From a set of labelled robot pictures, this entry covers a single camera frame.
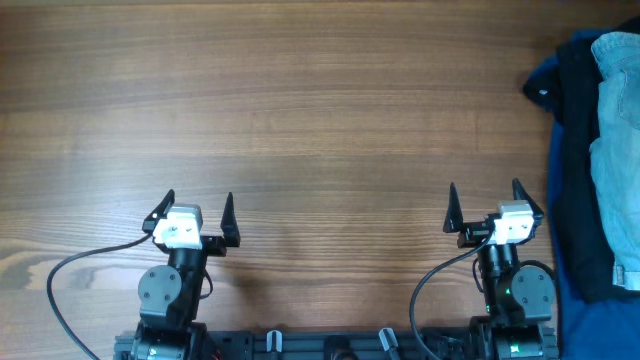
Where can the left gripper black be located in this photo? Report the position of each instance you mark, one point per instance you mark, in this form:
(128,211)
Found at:
(214,246)

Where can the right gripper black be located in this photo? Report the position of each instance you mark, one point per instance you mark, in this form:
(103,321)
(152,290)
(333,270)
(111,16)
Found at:
(473,232)

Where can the light blue denim shorts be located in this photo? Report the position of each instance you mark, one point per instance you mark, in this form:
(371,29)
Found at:
(615,153)

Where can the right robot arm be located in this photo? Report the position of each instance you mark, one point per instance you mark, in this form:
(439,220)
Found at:
(518,294)

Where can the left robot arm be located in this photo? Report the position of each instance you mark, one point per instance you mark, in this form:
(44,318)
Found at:
(170,294)

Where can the black garment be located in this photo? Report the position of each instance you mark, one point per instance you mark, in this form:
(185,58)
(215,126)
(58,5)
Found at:
(566,85)

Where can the dark blue garment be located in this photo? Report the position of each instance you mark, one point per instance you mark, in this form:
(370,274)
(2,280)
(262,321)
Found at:
(602,330)

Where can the left white rail clip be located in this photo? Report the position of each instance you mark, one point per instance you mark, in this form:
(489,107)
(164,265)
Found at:
(274,342)

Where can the white rail clip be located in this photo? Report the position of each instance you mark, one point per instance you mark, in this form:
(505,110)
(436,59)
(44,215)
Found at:
(389,343)
(274,342)

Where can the right white rail clip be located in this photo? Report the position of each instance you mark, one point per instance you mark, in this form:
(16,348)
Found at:
(389,343)

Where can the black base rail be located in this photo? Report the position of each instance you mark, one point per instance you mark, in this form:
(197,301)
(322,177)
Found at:
(426,343)

